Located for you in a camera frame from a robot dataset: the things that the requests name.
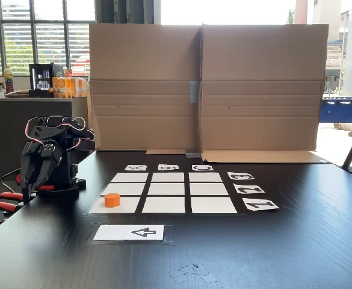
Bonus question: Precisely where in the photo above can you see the white nine-square grid sheet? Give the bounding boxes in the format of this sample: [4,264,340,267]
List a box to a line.
[88,171,245,216]

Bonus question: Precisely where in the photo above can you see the paper sheet number 3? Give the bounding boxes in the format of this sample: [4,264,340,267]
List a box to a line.
[227,172,255,181]

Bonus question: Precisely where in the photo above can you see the paper sheet number 2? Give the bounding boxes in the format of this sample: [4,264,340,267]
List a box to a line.
[233,184,266,194]

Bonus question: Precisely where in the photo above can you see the black tray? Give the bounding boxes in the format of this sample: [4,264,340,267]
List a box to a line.
[28,89,55,99]

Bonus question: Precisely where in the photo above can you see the dark counter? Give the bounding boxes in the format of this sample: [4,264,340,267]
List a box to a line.
[0,96,89,181]

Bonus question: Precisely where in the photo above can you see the white arrow paper sheet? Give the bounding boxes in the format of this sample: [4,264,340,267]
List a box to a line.
[93,225,165,241]

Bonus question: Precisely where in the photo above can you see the black power cable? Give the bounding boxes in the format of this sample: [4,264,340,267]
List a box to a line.
[0,167,22,194]

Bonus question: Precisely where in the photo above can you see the black mini fridge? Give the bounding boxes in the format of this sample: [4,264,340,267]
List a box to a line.
[28,62,63,91]

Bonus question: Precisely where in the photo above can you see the red black clamp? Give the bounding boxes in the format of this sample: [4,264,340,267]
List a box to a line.
[0,173,58,227]

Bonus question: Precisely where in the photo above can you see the yellow drink bottle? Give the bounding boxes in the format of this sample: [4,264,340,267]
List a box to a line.
[3,66,14,93]

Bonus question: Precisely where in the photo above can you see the blue foosball table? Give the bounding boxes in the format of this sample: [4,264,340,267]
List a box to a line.
[320,96,352,136]

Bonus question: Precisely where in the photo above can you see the brown paper stack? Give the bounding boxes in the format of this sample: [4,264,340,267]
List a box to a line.
[4,89,31,98]

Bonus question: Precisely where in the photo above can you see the brown cardboard box large flap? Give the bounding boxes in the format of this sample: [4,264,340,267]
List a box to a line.
[199,23,330,164]

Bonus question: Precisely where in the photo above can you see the clear tape scraps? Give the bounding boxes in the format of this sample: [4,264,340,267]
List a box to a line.
[168,263,218,284]

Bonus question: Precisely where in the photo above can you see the paper sheet number 1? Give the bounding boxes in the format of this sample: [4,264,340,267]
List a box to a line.
[242,197,280,212]

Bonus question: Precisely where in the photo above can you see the red white servo wire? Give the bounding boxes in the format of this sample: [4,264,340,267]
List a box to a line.
[25,116,96,151]

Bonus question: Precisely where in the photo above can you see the round orange token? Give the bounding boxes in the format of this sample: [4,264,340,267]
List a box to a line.
[103,193,122,208]

